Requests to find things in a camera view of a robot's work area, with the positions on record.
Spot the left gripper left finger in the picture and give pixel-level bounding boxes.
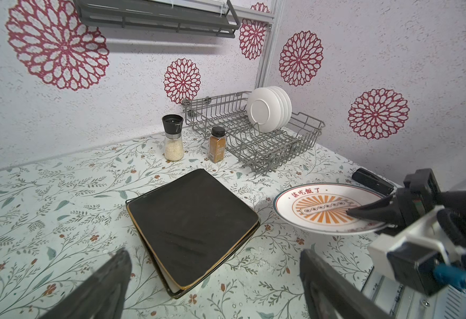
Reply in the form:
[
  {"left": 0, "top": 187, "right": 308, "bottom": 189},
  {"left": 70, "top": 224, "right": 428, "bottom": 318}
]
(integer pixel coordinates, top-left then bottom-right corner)
[{"left": 42, "top": 248, "right": 132, "bottom": 318}]

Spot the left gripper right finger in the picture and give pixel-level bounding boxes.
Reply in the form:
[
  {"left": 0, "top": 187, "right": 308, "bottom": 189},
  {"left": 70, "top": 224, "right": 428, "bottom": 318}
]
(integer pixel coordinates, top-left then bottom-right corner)
[{"left": 300, "top": 249, "right": 390, "bottom": 318}]

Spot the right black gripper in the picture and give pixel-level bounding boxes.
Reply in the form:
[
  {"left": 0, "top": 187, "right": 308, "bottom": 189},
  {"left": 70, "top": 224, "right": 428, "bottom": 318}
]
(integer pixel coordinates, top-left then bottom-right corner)
[{"left": 347, "top": 168, "right": 466, "bottom": 235}]

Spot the black square plate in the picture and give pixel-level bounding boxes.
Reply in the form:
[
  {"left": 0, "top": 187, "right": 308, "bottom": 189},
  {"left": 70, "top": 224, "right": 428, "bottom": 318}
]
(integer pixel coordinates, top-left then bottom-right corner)
[
  {"left": 129, "top": 169, "right": 259, "bottom": 288},
  {"left": 125, "top": 199, "right": 261, "bottom": 299}
]

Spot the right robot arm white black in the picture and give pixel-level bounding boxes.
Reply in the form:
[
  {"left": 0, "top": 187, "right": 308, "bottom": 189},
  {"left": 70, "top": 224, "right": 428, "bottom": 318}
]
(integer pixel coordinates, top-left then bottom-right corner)
[{"left": 347, "top": 168, "right": 466, "bottom": 234}]

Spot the small black clip object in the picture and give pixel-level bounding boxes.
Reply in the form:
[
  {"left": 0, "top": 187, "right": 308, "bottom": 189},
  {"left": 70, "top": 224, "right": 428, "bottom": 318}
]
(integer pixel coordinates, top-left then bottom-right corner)
[{"left": 352, "top": 168, "right": 394, "bottom": 196}]

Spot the small amber spice jar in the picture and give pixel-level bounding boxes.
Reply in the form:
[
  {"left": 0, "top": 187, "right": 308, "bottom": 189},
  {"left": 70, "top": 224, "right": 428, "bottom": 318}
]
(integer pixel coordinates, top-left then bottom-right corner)
[{"left": 208, "top": 126, "right": 226, "bottom": 163}]

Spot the salt grinder black lid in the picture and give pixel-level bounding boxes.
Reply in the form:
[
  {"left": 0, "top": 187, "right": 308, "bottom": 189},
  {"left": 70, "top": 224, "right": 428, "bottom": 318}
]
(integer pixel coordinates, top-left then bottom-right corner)
[{"left": 162, "top": 114, "right": 184, "bottom": 162}]

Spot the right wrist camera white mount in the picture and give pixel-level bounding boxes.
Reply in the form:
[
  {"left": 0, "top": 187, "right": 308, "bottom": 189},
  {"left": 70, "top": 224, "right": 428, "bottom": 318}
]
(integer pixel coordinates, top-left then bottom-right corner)
[{"left": 368, "top": 206, "right": 466, "bottom": 296}]

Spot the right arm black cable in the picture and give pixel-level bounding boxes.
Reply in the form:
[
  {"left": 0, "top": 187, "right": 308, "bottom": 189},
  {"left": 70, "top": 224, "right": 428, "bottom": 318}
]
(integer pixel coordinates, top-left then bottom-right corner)
[{"left": 435, "top": 209, "right": 466, "bottom": 276}]

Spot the aluminium front rail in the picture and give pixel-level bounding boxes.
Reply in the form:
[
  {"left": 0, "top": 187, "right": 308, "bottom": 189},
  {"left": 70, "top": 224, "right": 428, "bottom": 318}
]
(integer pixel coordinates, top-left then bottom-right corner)
[{"left": 362, "top": 270, "right": 466, "bottom": 318}]

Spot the grey wire dish rack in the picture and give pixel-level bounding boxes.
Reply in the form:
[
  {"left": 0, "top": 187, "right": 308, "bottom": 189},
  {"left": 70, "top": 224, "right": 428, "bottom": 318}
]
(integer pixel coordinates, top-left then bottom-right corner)
[{"left": 181, "top": 91, "right": 325, "bottom": 175}]

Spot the grey wall shelf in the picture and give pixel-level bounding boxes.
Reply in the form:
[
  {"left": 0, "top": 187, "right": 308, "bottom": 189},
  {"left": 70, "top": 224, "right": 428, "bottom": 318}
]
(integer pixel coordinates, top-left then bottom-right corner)
[{"left": 74, "top": 1, "right": 241, "bottom": 39}]

